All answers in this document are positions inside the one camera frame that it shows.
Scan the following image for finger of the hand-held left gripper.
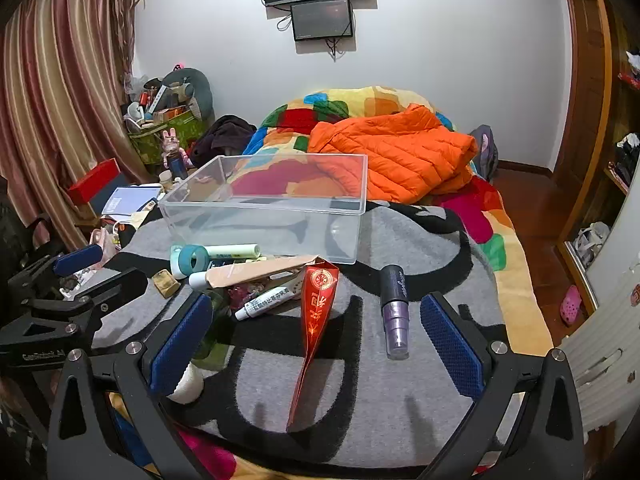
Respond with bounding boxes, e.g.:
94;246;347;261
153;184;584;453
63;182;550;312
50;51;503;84
22;267;150;334
7;242;104;306

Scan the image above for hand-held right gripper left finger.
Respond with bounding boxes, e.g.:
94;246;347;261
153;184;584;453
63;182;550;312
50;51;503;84
47;292;236;480

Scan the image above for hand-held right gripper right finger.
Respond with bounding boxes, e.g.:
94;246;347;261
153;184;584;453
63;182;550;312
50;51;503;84
420;292;586;480

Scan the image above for green glass bottle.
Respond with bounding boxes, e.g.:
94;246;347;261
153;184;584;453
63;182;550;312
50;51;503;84
192;290;237;367

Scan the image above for purple spray bottle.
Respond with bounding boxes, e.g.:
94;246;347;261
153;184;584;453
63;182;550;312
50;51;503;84
379;263;412;360

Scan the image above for teal tape roll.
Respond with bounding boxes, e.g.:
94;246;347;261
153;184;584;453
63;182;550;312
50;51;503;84
169;243;211;280

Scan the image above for long beige carton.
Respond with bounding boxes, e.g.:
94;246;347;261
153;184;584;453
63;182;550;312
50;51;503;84
204;254;322;292

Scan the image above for light green tube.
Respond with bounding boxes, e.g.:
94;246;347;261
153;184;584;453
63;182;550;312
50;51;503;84
204;243;261;261

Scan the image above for red gold pointed packet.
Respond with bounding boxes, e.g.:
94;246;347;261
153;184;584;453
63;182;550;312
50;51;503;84
286;262;341;432

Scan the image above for clear plastic storage box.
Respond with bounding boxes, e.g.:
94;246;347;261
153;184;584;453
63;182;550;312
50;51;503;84
157;154;369;266

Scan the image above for pink plastic bag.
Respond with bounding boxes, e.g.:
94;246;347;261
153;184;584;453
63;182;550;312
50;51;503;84
89;226;119;267

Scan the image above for small gold box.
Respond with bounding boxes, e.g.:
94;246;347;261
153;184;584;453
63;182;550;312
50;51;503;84
153;269;181;297

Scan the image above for black bag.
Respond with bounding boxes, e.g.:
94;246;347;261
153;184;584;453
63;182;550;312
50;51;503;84
0;199;67;281

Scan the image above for blue notebook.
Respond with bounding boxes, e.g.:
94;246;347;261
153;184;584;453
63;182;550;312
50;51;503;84
102;186;164;219

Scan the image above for red flat box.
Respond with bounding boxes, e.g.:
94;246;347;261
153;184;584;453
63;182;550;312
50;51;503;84
67;158;121;206

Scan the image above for grey blue box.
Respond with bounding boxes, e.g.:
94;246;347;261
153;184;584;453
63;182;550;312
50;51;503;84
87;174;132;217

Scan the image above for white tube with blue print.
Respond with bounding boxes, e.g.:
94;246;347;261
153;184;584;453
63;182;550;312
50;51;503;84
234;285;292;321

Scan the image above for grey black patterned blanket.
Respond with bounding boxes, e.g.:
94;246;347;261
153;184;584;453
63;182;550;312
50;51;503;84
90;200;507;468

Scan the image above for pink slipper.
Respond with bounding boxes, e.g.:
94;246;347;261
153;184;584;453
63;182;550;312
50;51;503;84
559;284;582;324

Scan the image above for dark blue cup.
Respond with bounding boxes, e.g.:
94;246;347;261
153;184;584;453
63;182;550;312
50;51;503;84
167;154;190;181

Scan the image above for pink bunny toy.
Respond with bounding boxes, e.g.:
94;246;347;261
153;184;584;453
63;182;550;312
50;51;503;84
160;128;194;169

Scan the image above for white slatted panel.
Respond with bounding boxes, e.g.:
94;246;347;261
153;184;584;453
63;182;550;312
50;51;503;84
554;199;640;432

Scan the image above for striped pink curtain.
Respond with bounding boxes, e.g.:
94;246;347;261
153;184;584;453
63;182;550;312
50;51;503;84
0;0;138;251

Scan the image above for green storage basket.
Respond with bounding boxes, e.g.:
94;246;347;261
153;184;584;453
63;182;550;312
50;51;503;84
127;109;207;167

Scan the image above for white shoes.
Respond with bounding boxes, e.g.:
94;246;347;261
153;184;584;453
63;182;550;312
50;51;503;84
574;221;612;269

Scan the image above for dark purple clothes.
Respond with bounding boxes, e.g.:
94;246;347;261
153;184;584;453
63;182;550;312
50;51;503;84
192;114;259;169

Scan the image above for grey backpack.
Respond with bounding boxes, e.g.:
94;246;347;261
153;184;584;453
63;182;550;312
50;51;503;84
469;124;499;182

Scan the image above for orange down jacket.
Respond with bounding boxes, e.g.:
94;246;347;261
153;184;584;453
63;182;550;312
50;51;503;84
307;103;479;205

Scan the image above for grey neck pillow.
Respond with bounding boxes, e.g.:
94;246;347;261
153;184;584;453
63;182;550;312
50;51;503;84
162;68;216;122

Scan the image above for wooden wardrobe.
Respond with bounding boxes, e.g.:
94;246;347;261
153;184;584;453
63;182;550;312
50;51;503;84
554;0;640;313

